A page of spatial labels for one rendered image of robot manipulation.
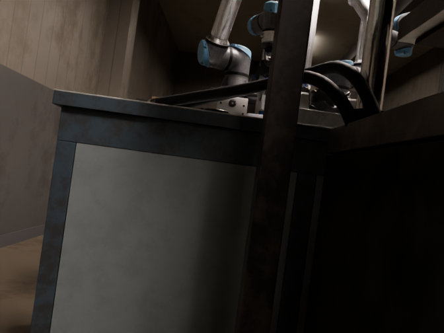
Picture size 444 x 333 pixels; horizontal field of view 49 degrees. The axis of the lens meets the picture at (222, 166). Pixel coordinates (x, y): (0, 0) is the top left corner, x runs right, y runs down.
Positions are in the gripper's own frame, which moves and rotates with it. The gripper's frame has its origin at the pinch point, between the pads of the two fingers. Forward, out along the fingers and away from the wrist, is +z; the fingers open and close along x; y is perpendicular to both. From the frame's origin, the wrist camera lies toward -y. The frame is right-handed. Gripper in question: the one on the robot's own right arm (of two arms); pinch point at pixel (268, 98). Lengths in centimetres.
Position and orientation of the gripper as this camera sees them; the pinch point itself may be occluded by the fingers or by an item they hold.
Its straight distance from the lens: 182.7
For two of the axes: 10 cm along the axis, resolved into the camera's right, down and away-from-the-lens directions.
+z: -0.7, 10.0, 0.4
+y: -0.4, -0.4, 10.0
